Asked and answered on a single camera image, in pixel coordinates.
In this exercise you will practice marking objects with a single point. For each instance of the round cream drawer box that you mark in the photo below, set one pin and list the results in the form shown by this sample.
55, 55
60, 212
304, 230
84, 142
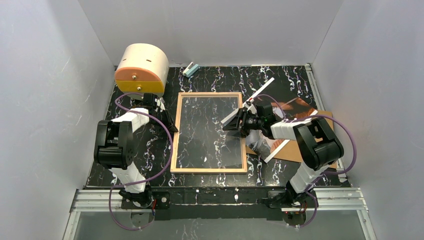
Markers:
143, 69

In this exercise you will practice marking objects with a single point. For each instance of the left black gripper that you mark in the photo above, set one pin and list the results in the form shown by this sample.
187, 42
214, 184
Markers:
162, 112

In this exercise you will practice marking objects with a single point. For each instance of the small light blue clip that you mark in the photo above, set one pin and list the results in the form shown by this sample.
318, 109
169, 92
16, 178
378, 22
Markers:
190, 69

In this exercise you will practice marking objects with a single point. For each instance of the clear acrylic sheet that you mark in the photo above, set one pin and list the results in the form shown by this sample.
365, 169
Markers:
210, 130

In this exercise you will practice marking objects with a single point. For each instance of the white wooden picture frame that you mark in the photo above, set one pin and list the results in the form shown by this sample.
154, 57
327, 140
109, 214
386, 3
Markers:
177, 132

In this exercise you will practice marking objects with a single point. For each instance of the brown cardboard backing board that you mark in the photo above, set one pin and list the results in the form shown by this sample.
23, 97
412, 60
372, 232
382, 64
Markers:
288, 150

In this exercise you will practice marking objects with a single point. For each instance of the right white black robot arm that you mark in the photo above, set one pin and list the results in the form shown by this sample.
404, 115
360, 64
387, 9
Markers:
318, 145

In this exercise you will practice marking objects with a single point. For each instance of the printed photo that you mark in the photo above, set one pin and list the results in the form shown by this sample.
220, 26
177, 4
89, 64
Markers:
272, 104

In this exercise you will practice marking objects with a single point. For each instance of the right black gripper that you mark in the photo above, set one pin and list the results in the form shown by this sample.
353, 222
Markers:
242, 119

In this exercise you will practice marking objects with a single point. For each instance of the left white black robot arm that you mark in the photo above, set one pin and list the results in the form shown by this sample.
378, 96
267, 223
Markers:
114, 147

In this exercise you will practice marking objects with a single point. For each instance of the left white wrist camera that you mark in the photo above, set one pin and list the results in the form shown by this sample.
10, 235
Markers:
160, 107

